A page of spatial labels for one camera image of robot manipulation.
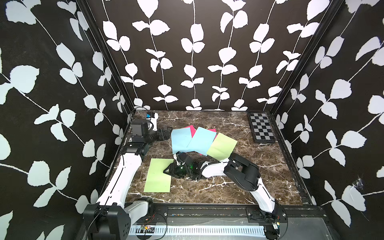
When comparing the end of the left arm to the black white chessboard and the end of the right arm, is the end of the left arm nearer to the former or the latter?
the end of the right arm

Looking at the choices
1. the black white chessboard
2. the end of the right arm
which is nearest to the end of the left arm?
the end of the right arm

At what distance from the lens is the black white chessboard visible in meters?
1.03
